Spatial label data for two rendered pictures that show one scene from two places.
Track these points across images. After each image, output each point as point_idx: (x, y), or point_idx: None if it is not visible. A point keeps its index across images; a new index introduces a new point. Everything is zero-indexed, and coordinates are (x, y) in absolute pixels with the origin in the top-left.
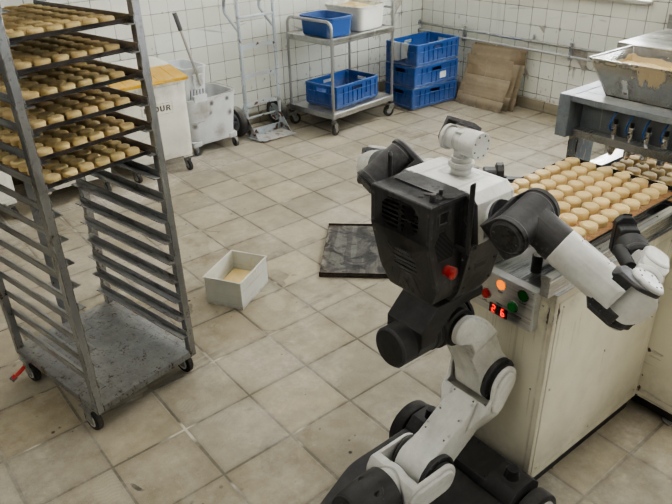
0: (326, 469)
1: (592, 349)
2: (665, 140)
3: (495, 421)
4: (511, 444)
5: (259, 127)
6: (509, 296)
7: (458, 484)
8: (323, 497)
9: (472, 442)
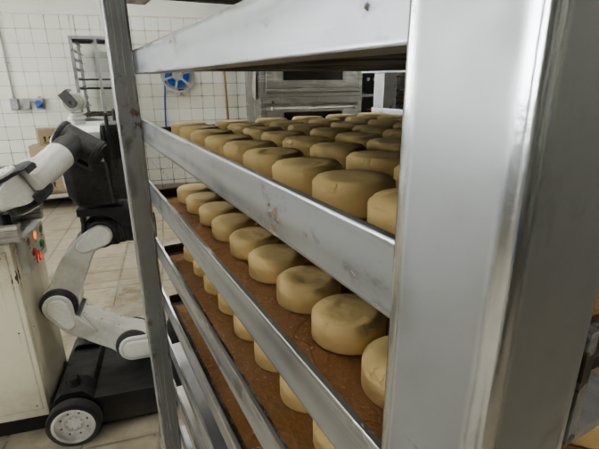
0: (160, 446)
1: None
2: None
3: (53, 352)
4: (60, 352)
5: None
6: (37, 238)
7: (114, 354)
8: (182, 425)
9: (74, 366)
